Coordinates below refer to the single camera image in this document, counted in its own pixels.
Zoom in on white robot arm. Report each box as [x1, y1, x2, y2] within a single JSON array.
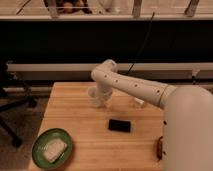
[[91, 59, 213, 171]]

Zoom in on red pocket knife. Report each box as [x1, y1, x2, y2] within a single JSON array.
[[157, 136, 163, 160]]

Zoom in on black rectangular box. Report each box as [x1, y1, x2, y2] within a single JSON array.
[[108, 119, 131, 132]]

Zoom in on white ceramic cup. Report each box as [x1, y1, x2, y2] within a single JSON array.
[[87, 86, 100, 107]]

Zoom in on green plate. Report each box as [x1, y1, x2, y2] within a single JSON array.
[[32, 128, 73, 170]]

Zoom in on black hanging cable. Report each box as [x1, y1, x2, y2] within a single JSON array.
[[125, 11, 156, 75]]

